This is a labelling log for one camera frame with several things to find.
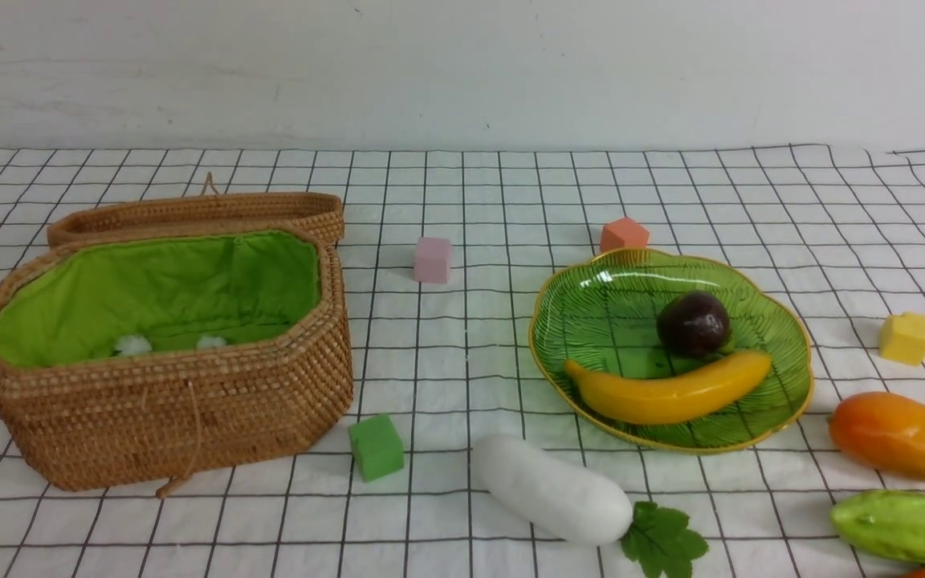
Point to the white toy radish with leaf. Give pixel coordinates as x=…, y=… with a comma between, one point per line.
x=579, y=505

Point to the dark purple toy mangosteen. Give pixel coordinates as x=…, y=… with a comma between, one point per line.
x=696, y=324

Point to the yellow toy banana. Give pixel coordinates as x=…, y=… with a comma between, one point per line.
x=671, y=400

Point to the orange yellow toy mango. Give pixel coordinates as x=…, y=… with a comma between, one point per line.
x=883, y=431

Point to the green toy cucumber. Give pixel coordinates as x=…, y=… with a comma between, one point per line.
x=883, y=523

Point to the checkered white tablecloth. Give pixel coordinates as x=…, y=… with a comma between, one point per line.
x=837, y=234

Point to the pink foam cube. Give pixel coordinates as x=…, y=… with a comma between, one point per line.
x=432, y=260

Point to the green glass leaf plate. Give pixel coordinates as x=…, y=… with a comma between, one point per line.
x=602, y=314

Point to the woven wicker basket lid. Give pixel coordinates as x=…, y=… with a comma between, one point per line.
x=321, y=214

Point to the orange foam cube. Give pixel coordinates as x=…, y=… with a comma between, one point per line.
x=623, y=233

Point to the green foam cube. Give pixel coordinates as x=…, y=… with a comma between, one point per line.
x=376, y=446

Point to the woven wicker basket green lining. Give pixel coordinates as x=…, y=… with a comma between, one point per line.
x=159, y=354

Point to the yellow foam cube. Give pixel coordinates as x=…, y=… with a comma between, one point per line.
x=902, y=338

